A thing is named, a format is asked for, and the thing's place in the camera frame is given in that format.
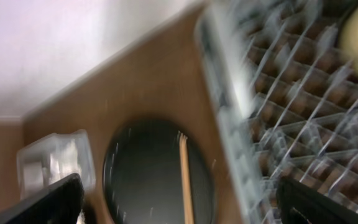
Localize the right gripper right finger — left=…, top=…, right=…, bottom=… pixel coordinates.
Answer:
left=276, top=177, right=358, bottom=224

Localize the clear plastic waste bin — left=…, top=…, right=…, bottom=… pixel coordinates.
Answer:
left=16, top=129, right=96, bottom=199

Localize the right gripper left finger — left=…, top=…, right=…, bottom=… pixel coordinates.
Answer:
left=0, top=173, right=85, bottom=224

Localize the grey plastic dishwasher rack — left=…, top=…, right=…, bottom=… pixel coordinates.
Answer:
left=196, top=0, right=358, bottom=223

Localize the round black serving tray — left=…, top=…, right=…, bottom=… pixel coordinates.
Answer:
left=102, top=118, right=217, bottom=224

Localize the wooden chopstick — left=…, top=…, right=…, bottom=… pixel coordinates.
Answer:
left=179, top=133, right=195, bottom=224

